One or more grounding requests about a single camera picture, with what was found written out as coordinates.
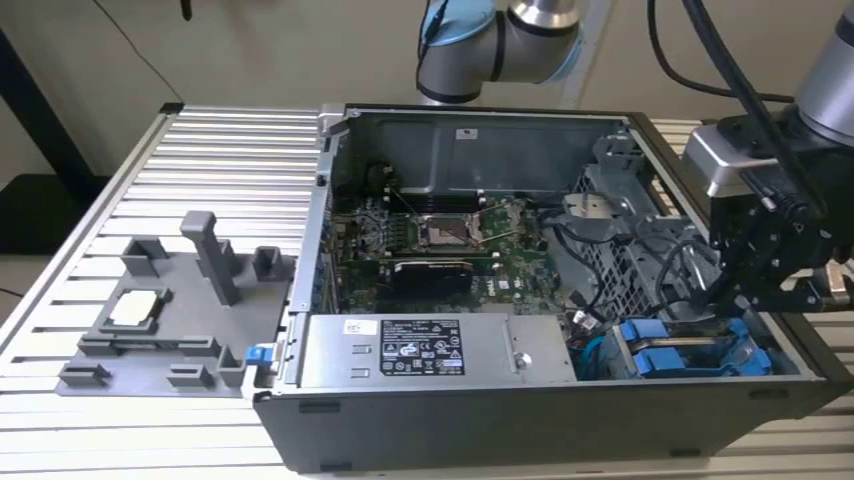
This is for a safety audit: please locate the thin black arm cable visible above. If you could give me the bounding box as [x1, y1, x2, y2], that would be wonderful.
[649, 0, 799, 104]

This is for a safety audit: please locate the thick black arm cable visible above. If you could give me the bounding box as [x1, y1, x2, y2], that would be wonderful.
[679, 0, 832, 216]

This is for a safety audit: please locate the CPU with bright lid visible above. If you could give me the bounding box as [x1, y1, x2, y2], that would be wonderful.
[107, 288, 166, 327]

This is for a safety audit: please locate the CPU socket with metal frame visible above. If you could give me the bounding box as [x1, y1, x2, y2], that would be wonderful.
[405, 212, 492, 251]

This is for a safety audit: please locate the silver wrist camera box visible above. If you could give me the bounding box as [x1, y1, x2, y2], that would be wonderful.
[679, 122, 781, 199]

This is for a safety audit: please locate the black disk wire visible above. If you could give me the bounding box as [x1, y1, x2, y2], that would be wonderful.
[537, 212, 605, 321]

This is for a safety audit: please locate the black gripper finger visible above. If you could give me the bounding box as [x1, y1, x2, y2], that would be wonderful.
[705, 239, 752, 311]
[732, 273, 832, 314]

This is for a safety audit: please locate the silver power supply unit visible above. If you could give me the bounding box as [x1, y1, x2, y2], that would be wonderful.
[296, 313, 579, 389]

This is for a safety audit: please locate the perforated metal drive cage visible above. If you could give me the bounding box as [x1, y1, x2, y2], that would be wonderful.
[562, 134, 725, 314]

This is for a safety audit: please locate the green motherboard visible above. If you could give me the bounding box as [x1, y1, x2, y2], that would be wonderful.
[329, 192, 581, 316]

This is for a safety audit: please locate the black furniture base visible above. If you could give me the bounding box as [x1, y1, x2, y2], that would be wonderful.
[0, 27, 101, 254]

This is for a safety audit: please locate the black graphics card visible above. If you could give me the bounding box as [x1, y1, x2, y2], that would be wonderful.
[376, 258, 476, 314]

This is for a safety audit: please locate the blue flat wire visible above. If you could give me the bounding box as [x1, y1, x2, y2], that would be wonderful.
[573, 333, 607, 380]

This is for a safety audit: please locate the grey open PC case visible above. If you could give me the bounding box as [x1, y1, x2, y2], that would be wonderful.
[250, 102, 848, 474]

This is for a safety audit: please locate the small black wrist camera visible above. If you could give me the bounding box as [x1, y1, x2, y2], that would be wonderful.
[779, 262, 854, 306]

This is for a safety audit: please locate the black sleeved power wire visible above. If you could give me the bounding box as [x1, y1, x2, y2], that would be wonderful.
[652, 238, 721, 321]

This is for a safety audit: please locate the grey parts rack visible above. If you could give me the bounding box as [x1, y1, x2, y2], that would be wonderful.
[55, 209, 298, 399]

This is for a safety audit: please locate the hard disk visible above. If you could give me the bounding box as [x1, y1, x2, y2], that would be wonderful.
[616, 317, 759, 351]

